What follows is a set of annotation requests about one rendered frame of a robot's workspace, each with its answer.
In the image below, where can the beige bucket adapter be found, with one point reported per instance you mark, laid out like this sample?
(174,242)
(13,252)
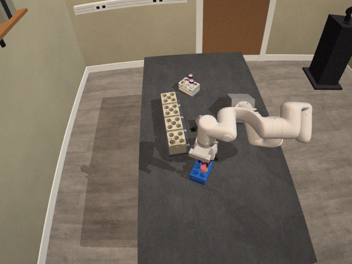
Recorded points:
(171,110)
(177,142)
(168,98)
(173,124)

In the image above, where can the blue tube rack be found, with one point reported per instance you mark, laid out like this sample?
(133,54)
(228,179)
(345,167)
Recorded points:
(197,176)

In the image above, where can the beige tube rack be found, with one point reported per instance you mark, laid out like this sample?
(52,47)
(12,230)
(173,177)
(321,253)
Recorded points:
(184,86)

